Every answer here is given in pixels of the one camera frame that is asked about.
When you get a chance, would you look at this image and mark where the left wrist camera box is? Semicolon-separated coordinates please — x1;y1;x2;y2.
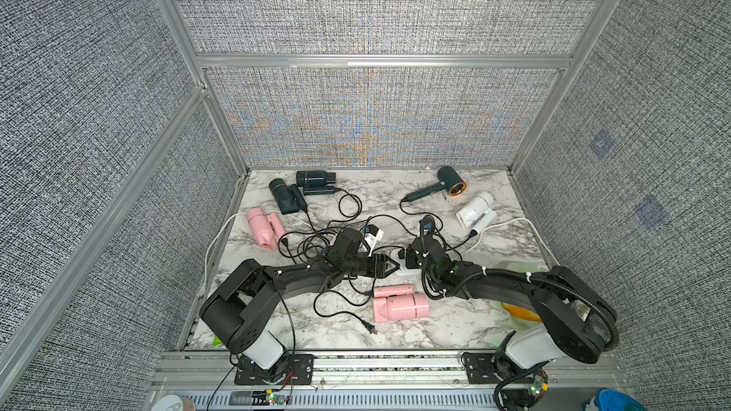
364;224;384;257

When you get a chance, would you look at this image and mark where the green dryer copper nozzle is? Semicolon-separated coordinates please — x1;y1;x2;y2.
402;166;468;203

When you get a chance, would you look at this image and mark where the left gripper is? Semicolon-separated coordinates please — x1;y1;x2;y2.
342;254;401;280

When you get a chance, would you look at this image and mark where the dark green dryer folded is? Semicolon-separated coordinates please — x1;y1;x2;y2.
268;178;308;215

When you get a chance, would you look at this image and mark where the pink dryer front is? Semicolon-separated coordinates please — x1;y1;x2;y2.
373;285;430;325

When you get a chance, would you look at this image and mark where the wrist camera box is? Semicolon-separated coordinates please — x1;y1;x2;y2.
419;215;436;250
364;224;384;257

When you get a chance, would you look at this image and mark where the right white power strip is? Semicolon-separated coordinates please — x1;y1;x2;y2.
388;249;409;276

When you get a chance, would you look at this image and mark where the pink dryer black cord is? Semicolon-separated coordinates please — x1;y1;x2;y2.
312;276;378;335

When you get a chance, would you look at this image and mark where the aluminium front rail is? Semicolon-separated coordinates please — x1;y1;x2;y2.
150;349;629;391

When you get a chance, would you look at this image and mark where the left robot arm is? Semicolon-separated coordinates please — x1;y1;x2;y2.
199;228;400;378

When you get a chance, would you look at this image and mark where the white folded hair dryer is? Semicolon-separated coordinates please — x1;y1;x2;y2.
456;191;498;237

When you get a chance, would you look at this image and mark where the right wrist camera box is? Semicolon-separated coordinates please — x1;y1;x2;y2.
419;215;436;250

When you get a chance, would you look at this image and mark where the white power strip cable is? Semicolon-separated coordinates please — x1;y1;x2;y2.
461;216;558;266

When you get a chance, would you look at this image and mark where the green wavy plate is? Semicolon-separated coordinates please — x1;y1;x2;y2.
497;261;548;332

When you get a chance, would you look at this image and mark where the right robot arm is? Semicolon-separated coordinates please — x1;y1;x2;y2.
405;236;620;376

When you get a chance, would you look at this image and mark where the dark green dryer back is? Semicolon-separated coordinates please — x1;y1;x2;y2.
296;170;339;195

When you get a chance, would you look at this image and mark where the green dryer black cord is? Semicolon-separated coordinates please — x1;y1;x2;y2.
364;201;447;241

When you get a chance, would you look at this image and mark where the orange bread slice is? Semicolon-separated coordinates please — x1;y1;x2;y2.
502;304;542;323

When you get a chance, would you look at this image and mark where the pink dryer left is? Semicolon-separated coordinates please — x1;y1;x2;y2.
245;207;286;249

